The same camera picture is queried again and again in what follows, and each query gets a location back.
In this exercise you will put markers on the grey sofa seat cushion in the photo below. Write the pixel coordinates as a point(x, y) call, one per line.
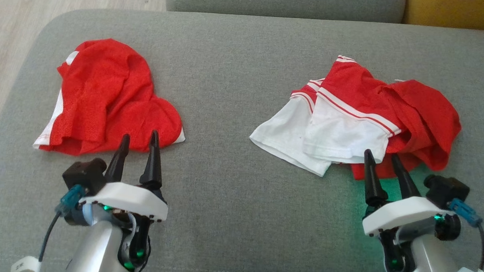
point(284, 3)

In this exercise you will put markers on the grey sofa seat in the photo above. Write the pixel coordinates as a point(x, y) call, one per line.
point(231, 192)

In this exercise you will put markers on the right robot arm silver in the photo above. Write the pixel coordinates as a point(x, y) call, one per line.
point(428, 258)

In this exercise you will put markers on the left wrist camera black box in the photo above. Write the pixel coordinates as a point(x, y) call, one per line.
point(85, 174)

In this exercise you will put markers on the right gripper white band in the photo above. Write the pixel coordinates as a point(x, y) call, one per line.
point(406, 212)

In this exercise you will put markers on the red shorts white stripe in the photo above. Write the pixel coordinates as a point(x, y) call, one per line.
point(104, 101)

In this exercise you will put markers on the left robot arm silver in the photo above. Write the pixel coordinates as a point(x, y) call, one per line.
point(98, 244)

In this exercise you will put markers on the large yellow back cushion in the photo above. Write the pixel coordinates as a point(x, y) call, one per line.
point(455, 12)

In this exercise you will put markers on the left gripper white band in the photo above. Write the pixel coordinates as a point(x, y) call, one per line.
point(133, 196)

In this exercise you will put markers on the red white basketball jersey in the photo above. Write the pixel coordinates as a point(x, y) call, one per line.
point(414, 115)

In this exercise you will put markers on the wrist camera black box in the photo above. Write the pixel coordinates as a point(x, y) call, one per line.
point(446, 190)
point(85, 174)

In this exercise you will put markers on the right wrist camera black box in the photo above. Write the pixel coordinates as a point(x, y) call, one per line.
point(446, 190)

